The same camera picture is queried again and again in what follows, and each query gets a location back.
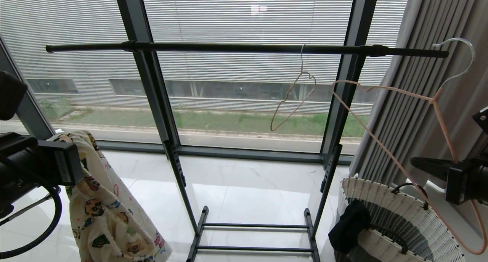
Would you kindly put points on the beige curtain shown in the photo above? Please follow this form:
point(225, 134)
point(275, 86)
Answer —
point(404, 44)

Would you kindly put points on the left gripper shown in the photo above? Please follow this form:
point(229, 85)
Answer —
point(23, 166)

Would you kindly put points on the black garment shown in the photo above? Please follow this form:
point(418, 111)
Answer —
point(349, 227)

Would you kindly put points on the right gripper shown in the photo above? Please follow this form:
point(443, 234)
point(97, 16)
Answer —
point(472, 180)

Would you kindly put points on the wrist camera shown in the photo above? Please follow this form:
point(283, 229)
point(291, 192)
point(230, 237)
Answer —
point(482, 119)
point(11, 96)

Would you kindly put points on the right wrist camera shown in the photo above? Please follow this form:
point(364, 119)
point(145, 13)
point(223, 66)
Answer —
point(482, 119)

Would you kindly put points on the black clothes rack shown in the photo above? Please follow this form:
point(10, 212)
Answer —
point(228, 47)

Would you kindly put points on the window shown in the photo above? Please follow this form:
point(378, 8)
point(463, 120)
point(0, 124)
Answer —
point(244, 18)

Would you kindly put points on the pink clothes hanger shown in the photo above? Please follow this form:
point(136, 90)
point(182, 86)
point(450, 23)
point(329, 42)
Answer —
point(301, 63)
point(433, 99)

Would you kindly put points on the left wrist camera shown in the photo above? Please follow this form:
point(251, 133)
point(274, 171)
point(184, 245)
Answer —
point(11, 96)

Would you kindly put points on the cream printed garment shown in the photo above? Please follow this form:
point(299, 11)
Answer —
point(103, 216)

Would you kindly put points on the white laundry basket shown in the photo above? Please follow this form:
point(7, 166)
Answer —
point(419, 231)

